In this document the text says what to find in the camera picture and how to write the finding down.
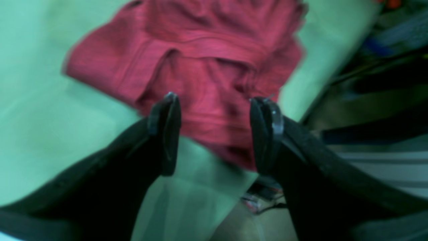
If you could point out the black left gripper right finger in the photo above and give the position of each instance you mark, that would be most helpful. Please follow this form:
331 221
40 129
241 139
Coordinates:
329 199

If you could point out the red T-shirt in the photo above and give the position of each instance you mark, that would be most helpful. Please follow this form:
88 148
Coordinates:
214 54

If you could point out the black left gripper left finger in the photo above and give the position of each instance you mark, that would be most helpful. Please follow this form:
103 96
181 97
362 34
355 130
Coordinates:
98 198

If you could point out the green table cloth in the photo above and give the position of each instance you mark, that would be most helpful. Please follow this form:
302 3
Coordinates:
49 121

